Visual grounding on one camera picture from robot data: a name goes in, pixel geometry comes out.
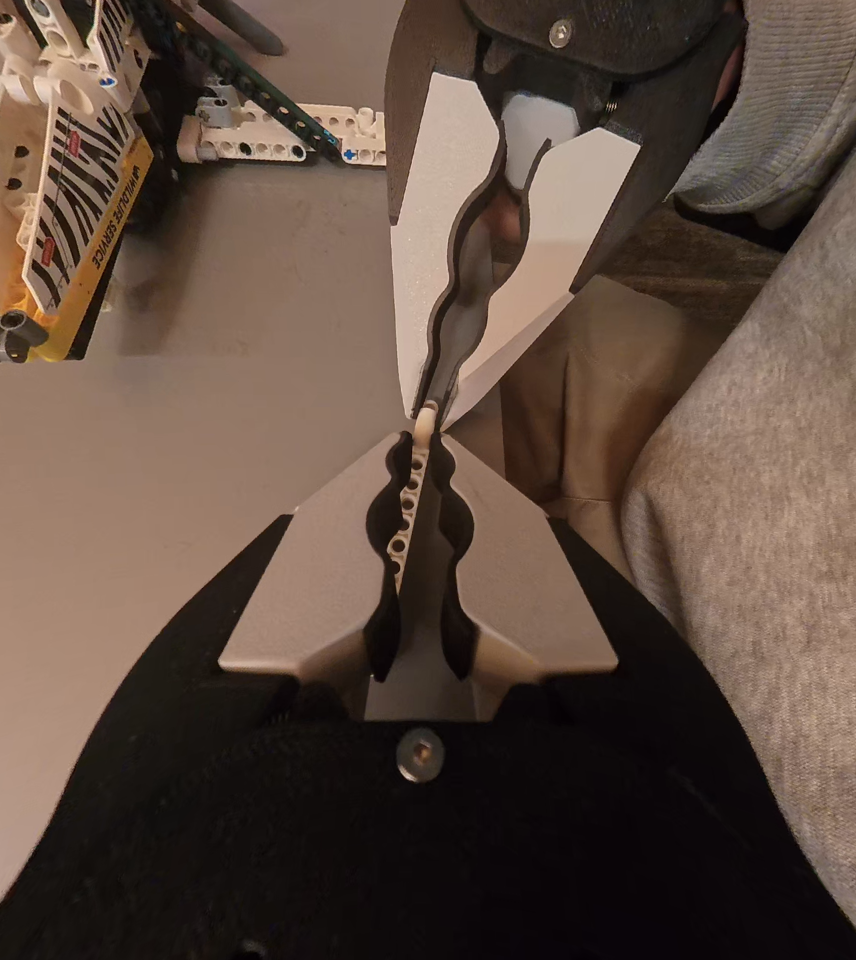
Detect person's tan trousers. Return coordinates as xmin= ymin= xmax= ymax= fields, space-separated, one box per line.
xmin=499 ymin=276 xmax=708 ymax=520

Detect long white lego beam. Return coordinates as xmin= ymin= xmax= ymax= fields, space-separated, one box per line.
xmin=389 ymin=431 xmax=432 ymax=595

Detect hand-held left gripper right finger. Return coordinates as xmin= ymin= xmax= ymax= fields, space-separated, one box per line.
xmin=431 ymin=436 xmax=620 ymax=719

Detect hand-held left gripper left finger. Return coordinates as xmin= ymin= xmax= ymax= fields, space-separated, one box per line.
xmin=218 ymin=431 xmax=411 ymax=719

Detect person's right forearm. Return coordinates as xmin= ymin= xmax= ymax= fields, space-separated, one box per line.
xmin=671 ymin=0 xmax=856 ymax=231

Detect lego aircraft model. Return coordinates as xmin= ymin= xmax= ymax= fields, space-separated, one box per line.
xmin=0 ymin=0 xmax=388 ymax=367

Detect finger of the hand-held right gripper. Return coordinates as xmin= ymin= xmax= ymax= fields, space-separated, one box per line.
xmin=437 ymin=126 xmax=644 ymax=432
xmin=390 ymin=71 xmax=505 ymax=408

